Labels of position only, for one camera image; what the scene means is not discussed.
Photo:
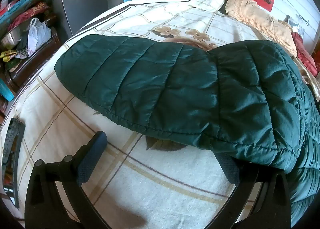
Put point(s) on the metal bowl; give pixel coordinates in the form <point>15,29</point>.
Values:
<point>12,35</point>

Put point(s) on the cream floral checked blanket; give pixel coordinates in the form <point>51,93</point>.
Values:
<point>150,194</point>

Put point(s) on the red patterned cloth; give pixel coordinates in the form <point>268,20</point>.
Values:
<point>30,13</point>

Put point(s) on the dark green quilted jacket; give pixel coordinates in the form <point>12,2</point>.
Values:
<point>175,89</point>

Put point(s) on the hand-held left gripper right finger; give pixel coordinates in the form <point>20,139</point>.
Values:
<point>226,167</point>

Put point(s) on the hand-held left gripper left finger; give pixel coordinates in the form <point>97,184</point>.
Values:
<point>92,155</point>

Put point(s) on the red frilled cushion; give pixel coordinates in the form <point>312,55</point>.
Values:
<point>303,53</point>

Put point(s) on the white plastic bag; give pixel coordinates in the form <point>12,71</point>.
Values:
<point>37,35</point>

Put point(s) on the black flat device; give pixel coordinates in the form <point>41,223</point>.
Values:
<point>12,159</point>

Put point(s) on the beige frilled pillow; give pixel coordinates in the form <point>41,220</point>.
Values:
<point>250,11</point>

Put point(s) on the dark wooden cabinet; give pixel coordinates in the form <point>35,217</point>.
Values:
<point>37,64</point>

